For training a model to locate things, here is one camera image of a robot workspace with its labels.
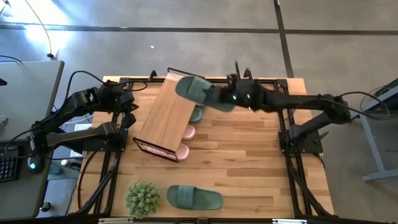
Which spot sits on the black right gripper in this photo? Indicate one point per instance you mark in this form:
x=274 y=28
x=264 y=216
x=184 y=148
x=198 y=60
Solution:
x=248 y=90

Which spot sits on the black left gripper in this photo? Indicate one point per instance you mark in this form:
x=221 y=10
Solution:
x=118 y=99

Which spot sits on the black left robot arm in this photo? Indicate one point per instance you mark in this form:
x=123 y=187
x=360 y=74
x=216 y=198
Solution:
x=77 y=135

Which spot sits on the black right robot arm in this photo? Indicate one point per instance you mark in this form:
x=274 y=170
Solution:
x=298 y=101

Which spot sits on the small white box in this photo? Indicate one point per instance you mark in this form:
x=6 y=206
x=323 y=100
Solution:
x=81 y=127

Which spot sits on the white round cap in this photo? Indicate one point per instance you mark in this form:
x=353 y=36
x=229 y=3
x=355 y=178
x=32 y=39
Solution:
x=64 y=162

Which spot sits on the round artificial green plant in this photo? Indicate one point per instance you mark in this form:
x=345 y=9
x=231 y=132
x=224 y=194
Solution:
x=142 y=200

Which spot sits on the teal round object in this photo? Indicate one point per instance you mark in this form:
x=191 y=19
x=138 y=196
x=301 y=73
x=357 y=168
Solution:
x=56 y=169

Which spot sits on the light grey desk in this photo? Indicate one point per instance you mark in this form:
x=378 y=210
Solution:
x=28 y=99

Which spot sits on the black mouse with blue light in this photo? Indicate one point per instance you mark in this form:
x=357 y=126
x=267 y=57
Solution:
x=32 y=166

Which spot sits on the small black round knob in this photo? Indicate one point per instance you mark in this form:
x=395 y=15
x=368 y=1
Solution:
x=46 y=206

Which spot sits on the black keyboard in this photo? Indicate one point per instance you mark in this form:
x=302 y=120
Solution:
x=7 y=165

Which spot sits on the dark grey desk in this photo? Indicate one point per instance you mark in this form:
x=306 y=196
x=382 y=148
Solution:
x=18 y=199

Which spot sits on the dark flat device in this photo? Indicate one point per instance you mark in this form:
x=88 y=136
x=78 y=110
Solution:
x=387 y=90

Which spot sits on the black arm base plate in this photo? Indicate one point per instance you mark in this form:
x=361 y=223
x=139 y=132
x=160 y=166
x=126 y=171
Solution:
x=121 y=147
x=311 y=146

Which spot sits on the black frame clamp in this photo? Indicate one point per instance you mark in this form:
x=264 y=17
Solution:
x=248 y=74
x=152 y=75

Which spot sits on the wooden shelf with black frame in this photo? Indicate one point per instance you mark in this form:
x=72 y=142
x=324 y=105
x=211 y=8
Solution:
x=164 y=121

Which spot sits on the silver metal bracket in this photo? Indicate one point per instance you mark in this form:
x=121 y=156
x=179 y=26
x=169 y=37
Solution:
x=115 y=220
x=289 y=221

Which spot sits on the black aluminium rig frame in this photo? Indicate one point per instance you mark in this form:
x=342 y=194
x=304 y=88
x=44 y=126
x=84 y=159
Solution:
x=236 y=220

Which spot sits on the grey metal table frame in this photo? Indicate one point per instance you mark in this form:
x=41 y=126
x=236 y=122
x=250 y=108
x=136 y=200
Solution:
x=371 y=146

